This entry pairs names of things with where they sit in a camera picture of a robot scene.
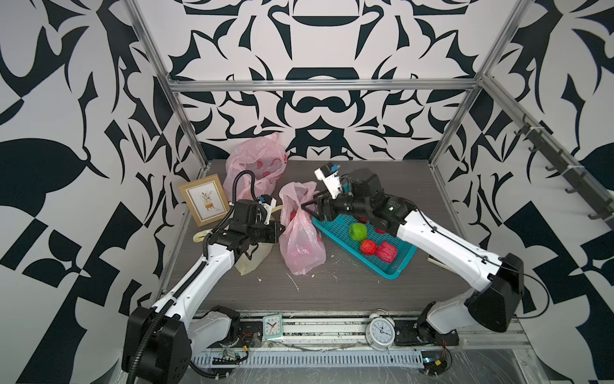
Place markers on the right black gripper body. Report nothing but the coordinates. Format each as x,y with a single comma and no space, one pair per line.
344,203

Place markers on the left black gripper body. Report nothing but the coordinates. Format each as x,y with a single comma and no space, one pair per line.
263,234

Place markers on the dark maroon fruit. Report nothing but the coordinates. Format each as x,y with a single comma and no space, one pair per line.
361,219

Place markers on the green apple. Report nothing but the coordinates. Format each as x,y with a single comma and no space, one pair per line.
358,232

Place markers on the teal plastic basket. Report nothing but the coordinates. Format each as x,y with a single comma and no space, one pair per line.
338,232

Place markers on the small pink plastic bag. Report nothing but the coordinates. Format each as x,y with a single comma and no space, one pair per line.
301,247

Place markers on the red textured fruit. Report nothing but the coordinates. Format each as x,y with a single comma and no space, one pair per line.
387,252

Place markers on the large pink plastic bag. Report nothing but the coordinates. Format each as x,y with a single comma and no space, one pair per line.
264,156

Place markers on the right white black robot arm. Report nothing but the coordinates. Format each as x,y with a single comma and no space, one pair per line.
496,283

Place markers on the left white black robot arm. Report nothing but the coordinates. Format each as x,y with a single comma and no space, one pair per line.
161,340

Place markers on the yellow plastic bag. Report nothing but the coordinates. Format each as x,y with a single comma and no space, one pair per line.
255,254

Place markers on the grey calculator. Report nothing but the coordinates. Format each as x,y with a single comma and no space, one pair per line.
435,261

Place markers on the small teal square clock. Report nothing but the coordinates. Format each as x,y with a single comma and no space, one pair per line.
272,327

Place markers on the left circuit board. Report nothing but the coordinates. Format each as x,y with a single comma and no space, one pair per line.
231,357

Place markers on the circuit board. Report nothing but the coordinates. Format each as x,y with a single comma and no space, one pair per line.
436,365
231,357

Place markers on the round silver alarm clock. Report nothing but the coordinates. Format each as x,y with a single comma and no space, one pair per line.
380,332

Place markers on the right circuit board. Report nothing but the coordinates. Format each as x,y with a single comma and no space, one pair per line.
436,365

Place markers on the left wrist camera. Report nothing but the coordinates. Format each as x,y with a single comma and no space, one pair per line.
266,206

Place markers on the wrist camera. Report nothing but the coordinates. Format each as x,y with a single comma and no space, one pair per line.
266,206
328,174

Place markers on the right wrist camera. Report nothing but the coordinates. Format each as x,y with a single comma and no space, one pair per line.
328,174

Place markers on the wooden picture frame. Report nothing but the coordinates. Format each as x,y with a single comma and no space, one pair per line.
206,200

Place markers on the white slotted cable duct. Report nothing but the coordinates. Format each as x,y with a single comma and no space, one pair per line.
411,359

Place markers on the wall hook rail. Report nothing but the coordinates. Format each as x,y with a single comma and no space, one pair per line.
562,163

